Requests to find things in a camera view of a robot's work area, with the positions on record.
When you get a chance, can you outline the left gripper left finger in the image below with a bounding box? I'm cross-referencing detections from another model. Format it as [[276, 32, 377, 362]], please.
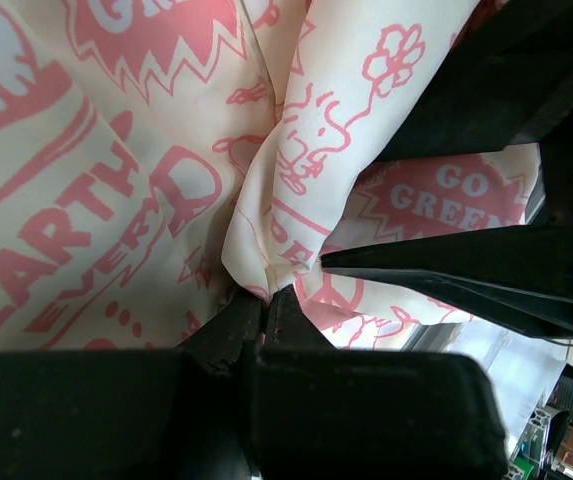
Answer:
[[0, 292, 265, 479]]

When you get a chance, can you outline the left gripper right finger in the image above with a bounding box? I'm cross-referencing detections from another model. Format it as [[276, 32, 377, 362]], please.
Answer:
[[249, 288, 508, 479]]

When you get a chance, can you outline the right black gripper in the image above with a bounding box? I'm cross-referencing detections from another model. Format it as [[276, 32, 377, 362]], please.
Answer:
[[321, 1, 573, 340]]

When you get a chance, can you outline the pink and cream jacket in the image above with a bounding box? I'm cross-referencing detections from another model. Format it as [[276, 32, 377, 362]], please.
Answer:
[[0, 1, 540, 350]]

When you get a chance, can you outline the front aluminium rail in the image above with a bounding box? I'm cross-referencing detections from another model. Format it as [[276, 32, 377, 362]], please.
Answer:
[[402, 323, 461, 353]]

